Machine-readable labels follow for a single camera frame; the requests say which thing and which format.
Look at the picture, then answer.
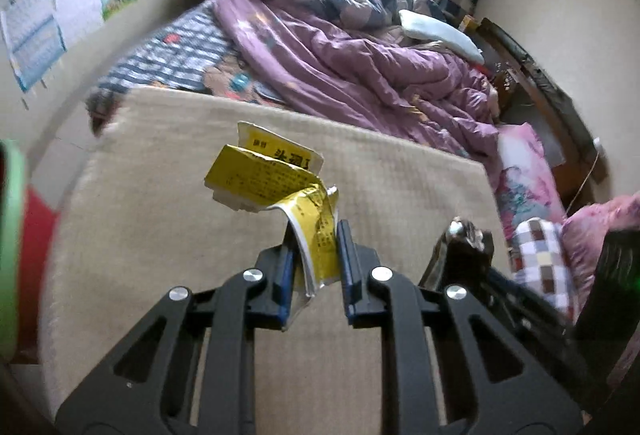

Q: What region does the white chart wall poster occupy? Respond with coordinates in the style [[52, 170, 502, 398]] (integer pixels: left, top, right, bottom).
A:
[[51, 0, 105, 50]]

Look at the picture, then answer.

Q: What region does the checkered cloth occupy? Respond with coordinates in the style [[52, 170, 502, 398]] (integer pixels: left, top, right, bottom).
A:
[[507, 217, 576, 316]]

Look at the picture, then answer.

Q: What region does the green bin with red lining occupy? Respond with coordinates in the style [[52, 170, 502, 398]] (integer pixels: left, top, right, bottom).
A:
[[0, 139, 61, 361]]

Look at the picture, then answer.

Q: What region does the pink printed pillow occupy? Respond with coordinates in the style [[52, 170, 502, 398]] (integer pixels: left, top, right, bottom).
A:
[[495, 122, 568, 241]]

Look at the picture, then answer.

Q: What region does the yellow paper packet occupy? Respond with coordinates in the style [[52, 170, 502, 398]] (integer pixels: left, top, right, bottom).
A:
[[202, 121, 341, 298]]

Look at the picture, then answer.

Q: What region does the blue chart wall poster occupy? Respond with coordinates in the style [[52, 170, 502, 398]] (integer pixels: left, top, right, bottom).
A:
[[0, 0, 68, 93]]

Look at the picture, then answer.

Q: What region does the white pillow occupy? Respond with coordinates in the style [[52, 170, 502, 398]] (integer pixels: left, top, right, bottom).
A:
[[398, 9, 486, 63]]

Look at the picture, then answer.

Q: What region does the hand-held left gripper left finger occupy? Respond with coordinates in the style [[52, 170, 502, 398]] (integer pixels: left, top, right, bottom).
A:
[[55, 224, 297, 435]]

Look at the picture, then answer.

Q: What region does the plain pink pillow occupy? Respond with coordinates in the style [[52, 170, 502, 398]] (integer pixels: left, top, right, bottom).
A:
[[560, 194, 640, 316]]

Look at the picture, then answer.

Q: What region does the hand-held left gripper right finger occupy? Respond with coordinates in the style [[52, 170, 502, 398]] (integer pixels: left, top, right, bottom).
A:
[[337, 220, 586, 435]]

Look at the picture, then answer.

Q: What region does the blue plaid bed sheet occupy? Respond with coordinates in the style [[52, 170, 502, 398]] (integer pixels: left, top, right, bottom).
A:
[[85, 0, 301, 136]]

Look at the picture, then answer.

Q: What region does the wooden headboard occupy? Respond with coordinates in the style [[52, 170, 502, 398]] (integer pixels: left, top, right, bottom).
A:
[[465, 15, 608, 216]]

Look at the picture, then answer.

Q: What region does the beige woven mat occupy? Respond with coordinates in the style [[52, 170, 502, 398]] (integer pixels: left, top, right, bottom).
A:
[[40, 88, 516, 426]]

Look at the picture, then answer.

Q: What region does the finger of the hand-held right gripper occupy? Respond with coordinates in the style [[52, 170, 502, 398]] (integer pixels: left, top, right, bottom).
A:
[[419, 234, 577, 357]]

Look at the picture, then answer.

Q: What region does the purple quilt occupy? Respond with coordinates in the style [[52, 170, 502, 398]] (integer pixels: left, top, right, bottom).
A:
[[212, 0, 501, 166]]

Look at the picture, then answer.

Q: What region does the silver foil wrapper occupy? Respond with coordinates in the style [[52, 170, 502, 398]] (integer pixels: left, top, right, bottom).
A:
[[445, 215, 496, 261]]

